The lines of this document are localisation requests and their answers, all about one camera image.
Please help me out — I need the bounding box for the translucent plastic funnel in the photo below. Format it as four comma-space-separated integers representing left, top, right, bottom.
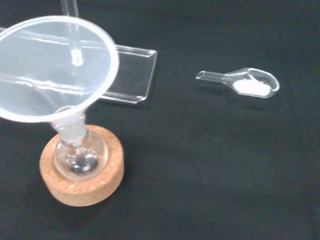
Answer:
0, 15, 120, 148

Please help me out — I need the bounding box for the black bench cloth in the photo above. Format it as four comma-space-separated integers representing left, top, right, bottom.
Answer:
0, 0, 320, 240

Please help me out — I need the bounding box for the clear funnel stand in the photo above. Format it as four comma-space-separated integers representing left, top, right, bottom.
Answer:
0, 0, 159, 109

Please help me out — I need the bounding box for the clear round-bottom flask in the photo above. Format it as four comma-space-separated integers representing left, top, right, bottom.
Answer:
53, 105, 109, 181

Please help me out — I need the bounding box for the cork ring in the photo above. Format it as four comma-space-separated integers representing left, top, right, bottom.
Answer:
39, 124, 126, 208

